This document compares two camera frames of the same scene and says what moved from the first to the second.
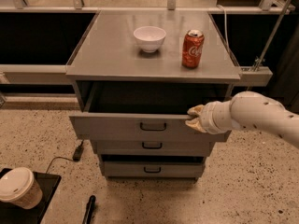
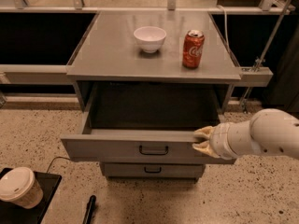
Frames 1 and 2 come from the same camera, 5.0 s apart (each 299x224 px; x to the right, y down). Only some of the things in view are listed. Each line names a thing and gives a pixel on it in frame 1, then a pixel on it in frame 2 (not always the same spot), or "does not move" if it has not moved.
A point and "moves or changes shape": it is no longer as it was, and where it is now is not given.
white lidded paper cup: [18, 185] does not move
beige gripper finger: [195, 123] -> [206, 147]
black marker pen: [90, 209] does not move
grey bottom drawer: [151, 168] does not move
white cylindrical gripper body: [208, 118] -> [220, 140]
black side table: [12, 213] does not move
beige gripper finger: [196, 109] -> [206, 132]
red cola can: [192, 48] does not move
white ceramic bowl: [149, 38] does not move
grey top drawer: [141, 111] moves or changes shape
